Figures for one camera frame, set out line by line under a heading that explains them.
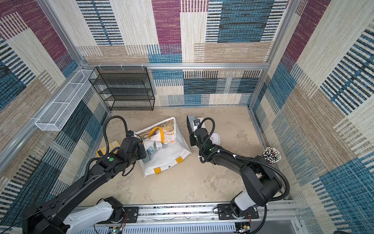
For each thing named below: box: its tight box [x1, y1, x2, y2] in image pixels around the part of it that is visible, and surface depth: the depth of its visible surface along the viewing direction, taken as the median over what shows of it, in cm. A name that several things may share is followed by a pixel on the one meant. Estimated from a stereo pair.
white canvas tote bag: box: [134, 117, 192, 177], surface depth 92 cm
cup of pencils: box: [261, 146, 282, 165], surface depth 76 cm
